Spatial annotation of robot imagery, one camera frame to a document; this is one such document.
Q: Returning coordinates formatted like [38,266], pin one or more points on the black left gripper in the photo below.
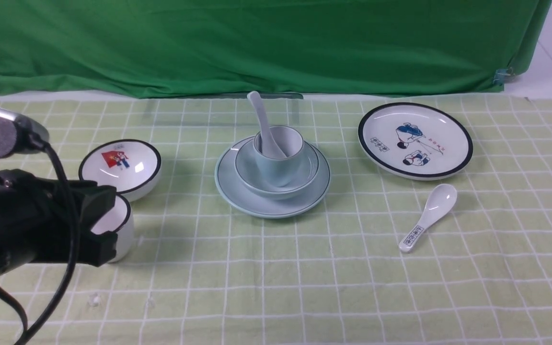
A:
[34,225]

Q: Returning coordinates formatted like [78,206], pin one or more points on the pale blue ceramic cup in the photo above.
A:
[279,172]

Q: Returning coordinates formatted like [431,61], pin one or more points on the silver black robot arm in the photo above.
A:
[15,138]

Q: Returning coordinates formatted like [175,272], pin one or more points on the white bicycle print cup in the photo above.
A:
[118,220]

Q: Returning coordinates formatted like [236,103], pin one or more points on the white black-rimmed bowl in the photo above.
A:
[132,166]

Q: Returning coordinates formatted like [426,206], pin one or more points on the pale blue ceramic plate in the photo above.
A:
[231,188]

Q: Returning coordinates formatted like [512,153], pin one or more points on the pale blue ceramic bowl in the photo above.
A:
[248,171]

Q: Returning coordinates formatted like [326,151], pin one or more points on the green backdrop cloth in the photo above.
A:
[169,48]

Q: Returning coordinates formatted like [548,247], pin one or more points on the pale blue ceramic spoon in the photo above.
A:
[269,147]

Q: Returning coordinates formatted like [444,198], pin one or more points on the white black-rimmed plate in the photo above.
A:
[415,141]

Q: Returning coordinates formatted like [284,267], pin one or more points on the white ceramic spoon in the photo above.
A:
[439,203]

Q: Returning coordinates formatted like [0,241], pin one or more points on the green checkered tablecloth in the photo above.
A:
[202,273]

